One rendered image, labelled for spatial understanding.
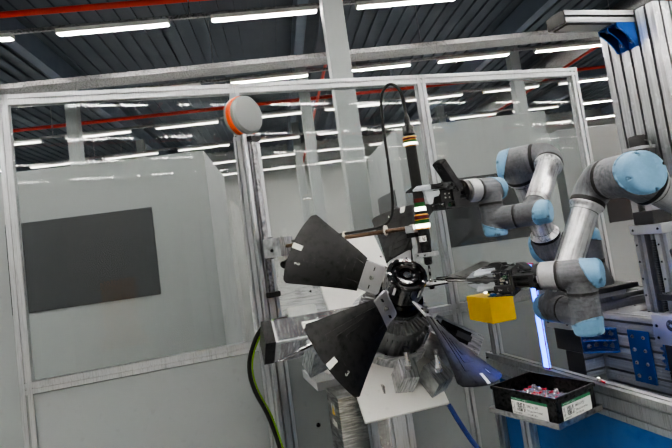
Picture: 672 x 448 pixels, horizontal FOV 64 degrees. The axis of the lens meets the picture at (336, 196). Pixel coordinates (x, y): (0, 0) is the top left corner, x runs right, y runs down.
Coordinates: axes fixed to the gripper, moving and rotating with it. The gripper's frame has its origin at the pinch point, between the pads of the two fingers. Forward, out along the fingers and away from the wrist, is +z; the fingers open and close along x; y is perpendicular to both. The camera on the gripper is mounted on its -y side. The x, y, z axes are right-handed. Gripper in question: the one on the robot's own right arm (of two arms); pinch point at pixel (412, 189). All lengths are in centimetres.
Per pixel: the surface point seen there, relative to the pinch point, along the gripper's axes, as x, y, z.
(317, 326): -5, 34, 39
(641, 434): -38, 71, -32
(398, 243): 10.7, 15.8, 0.8
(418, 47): 589, -306, -465
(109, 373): 87, 49, 84
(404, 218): 15.3, 7.9, -5.8
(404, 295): -4.8, 30.2, 11.2
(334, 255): 11.3, 16.7, 23.4
